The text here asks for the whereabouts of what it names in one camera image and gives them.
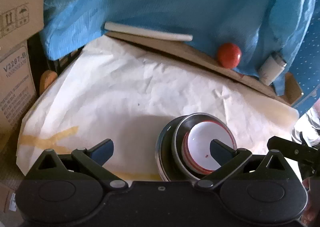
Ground white red-rimmed bowl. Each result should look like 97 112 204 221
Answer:
181 132 214 175
188 120 236 171

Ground red tomato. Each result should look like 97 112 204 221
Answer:
216 43 242 69

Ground lower cardboard box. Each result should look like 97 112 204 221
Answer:
1 41 36 226

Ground cream table cover sheet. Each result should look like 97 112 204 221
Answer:
16 36 299 180

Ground cardboard box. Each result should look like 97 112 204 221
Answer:
1 41 36 226
1 0 44 55

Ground wooden shelf board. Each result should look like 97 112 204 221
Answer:
106 31 303 107

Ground white rolled stick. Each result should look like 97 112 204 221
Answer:
104 22 193 42

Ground upper cardboard box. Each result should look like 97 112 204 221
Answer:
1 0 44 55

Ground blue dotted curtain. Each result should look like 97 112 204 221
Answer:
290 0 320 116

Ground wooden chair knob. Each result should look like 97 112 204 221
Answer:
39 70 58 95

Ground blue cloth garment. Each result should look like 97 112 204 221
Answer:
39 0 318 97

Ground deep steel bowl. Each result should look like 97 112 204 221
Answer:
171 113 236 180

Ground white thermos cup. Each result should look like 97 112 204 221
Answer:
258 51 287 86

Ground person's right hand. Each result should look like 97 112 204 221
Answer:
301 176 319 226

